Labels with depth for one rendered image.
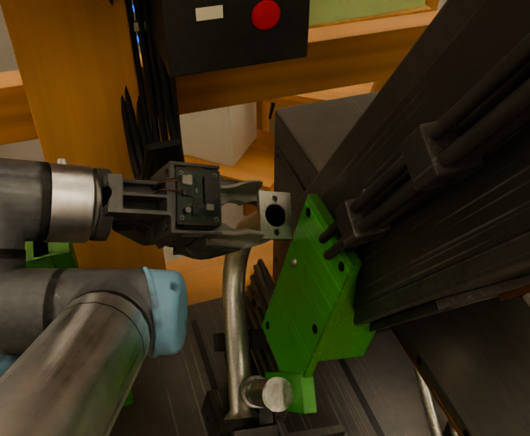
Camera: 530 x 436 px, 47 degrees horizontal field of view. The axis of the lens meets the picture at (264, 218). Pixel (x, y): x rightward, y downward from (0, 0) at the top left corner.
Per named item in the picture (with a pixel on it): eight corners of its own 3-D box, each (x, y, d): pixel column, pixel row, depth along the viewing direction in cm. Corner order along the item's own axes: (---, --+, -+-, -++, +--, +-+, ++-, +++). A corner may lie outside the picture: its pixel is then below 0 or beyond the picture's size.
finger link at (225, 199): (297, 195, 66) (221, 200, 61) (271, 206, 71) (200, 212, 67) (292, 167, 66) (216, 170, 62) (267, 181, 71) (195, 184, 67)
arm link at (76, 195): (39, 247, 59) (41, 167, 61) (86, 248, 61) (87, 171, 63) (51, 234, 53) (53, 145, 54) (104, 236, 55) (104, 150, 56)
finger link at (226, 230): (297, 251, 65) (219, 237, 61) (271, 258, 70) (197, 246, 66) (299, 222, 65) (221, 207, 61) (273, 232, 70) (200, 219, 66)
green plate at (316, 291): (353, 392, 72) (422, 260, 60) (291, 400, 69) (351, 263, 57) (317, 321, 80) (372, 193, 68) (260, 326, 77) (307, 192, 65)
